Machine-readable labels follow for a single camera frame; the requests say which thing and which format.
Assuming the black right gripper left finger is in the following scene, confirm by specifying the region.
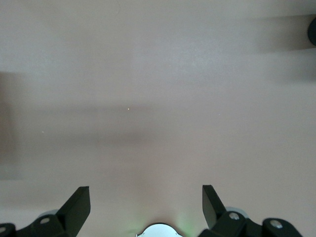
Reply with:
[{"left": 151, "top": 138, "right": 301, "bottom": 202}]
[{"left": 0, "top": 185, "right": 92, "bottom": 237}]

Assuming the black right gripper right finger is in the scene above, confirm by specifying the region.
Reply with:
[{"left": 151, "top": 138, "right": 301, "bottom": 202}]
[{"left": 197, "top": 184, "right": 304, "bottom": 237}]

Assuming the brown table cover cloth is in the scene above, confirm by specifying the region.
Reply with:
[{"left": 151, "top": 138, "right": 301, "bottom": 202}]
[{"left": 0, "top": 0, "right": 316, "bottom": 237}]

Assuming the black round object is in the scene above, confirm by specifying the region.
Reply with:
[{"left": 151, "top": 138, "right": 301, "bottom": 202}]
[{"left": 307, "top": 18, "right": 316, "bottom": 46}]

